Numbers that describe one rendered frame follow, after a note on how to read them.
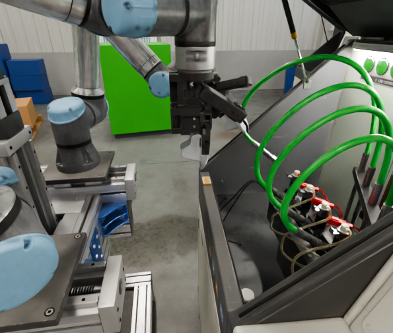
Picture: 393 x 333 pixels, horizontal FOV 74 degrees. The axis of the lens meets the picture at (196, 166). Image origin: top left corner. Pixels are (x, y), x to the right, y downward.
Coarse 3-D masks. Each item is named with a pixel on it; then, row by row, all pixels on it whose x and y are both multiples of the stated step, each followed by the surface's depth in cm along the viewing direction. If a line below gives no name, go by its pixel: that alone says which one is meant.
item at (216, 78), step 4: (216, 76) 83; (208, 80) 83; (212, 80) 83; (216, 80) 85; (208, 84) 84; (212, 84) 84; (212, 88) 84; (220, 92) 82; (224, 92) 81; (228, 92) 84; (228, 96) 82; (232, 96) 86; (232, 100) 84; (212, 108) 84; (212, 112) 85; (216, 112) 84; (220, 112) 83; (212, 116) 84; (216, 116) 85; (220, 116) 90
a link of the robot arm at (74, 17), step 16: (0, 0) 36; (16, 0) 37; (32, 0) 37; (48, 0) 38; (64, 0) 39; (80, 0) 41; (96, 0) 42; (48, 16) 41; (64, 16) 41; (80, 16) 42; (96, 16) 43; (96, 32) 49; (112, 32) 45
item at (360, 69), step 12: (300, 60) 70; (312, 60) 69; (336, 60) 68; (348, 60) 67; (276, 72) 73; (360, 72) 67; (372, 84) 67; (372, 120) 71; (372, 132) 72; (372, 144) 74
